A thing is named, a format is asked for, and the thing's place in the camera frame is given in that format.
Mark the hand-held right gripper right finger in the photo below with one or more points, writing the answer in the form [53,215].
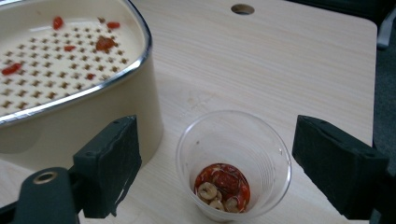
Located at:
[336,168]

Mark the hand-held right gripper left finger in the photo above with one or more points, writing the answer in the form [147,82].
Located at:
[109,168]

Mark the clear plastic cup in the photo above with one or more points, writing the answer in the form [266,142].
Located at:
[274,161]

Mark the red food scraps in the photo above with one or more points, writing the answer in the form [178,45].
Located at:
[225,182]

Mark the beige strainer container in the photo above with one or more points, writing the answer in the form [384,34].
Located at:
[93,124]

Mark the red food bits on strainer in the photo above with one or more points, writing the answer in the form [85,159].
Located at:
[105,43]

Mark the white desk frame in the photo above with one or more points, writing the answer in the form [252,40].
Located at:
[386,29]

